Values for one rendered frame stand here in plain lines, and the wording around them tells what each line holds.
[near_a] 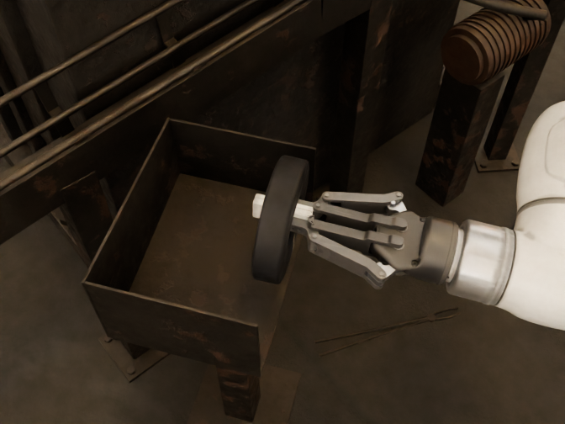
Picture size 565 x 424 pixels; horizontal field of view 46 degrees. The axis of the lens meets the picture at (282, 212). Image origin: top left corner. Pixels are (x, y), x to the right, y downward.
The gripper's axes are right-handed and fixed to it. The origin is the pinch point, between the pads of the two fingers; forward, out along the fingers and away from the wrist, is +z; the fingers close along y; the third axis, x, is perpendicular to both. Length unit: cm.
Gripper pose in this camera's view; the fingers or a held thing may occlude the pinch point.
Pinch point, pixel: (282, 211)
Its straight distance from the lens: 78.4
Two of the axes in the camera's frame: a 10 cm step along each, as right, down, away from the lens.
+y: 2.6, -7.7, 5.7
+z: -9.6, -2.4, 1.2
